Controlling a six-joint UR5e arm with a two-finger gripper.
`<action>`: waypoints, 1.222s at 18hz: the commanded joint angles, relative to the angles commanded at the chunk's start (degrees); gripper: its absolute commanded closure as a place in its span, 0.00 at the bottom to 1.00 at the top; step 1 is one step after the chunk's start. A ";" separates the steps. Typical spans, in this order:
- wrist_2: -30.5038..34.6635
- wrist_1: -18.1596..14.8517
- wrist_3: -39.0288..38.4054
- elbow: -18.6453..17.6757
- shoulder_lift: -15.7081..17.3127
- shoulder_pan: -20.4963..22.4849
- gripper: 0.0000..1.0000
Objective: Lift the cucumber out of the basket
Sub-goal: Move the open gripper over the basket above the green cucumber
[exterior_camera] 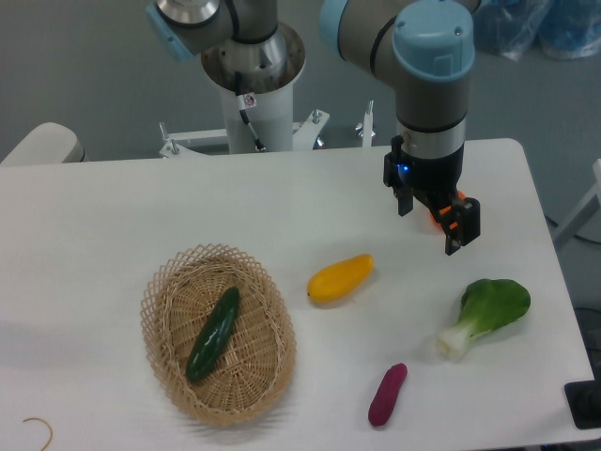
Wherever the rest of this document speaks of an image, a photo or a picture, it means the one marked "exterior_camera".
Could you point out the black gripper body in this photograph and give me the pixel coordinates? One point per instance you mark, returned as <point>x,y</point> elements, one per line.
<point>432,181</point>

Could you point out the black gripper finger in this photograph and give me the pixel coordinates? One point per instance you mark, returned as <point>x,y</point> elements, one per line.
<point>404,197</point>

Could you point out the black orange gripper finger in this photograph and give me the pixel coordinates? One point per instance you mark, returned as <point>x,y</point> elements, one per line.
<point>460,221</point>

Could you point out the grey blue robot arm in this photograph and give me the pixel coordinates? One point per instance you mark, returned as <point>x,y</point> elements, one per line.
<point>422,50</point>

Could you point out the woven wicker basket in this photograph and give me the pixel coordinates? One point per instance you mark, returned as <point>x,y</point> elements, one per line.
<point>256,363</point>

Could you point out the green cucumber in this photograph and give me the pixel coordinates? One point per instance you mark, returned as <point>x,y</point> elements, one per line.
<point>214,336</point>

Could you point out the green bok choy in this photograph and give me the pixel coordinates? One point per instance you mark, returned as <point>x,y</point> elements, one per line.
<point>486,306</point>

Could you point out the yellow mango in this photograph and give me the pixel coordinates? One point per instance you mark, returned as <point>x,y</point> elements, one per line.
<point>339,279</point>

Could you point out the purple sweet potato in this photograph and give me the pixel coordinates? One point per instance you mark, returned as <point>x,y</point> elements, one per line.
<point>384,401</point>

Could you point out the blue plastic bags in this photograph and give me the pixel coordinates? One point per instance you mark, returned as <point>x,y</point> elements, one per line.
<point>565,30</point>

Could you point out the black device at edge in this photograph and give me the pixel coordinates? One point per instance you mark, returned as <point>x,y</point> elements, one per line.
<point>583,398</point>

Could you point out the white chair armrest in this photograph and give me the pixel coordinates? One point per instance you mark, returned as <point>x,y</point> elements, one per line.
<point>48,143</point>

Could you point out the white metal base frame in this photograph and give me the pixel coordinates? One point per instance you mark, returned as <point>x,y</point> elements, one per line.
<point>306,135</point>

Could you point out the white frame at right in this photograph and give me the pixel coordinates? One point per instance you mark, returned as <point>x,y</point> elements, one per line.
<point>583,211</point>

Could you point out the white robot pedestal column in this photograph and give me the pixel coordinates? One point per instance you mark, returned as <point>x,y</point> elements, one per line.
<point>255,84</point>

